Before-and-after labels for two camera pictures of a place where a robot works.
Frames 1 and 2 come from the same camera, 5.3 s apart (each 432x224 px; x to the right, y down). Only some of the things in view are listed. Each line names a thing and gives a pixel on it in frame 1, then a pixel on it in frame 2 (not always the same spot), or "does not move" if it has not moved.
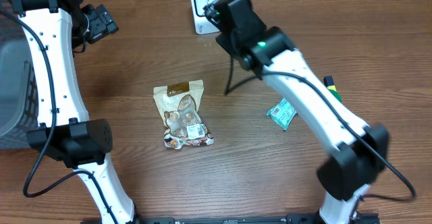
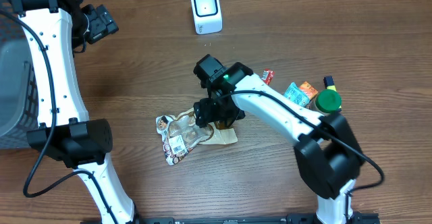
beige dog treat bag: (178, 105) -> (179, 134)
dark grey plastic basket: (19, 87) does not move
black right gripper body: (253, 20) -> (210, 111)
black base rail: (358, 218) does not move
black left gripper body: (102, 22) does not move
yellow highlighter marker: (329, 82) does not move
